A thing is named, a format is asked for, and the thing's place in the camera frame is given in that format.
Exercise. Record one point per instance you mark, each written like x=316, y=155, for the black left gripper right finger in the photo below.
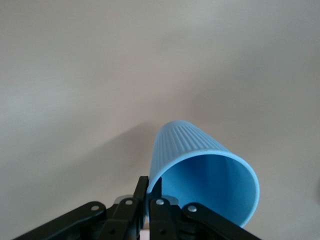
x=200, y=222

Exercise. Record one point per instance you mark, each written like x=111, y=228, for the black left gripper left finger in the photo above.
x=82, y=220

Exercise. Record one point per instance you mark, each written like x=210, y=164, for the blue ribbed plastic cup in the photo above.
x=215, y=190

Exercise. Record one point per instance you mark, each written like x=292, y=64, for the brown table cover sheet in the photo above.
x=100, y=75

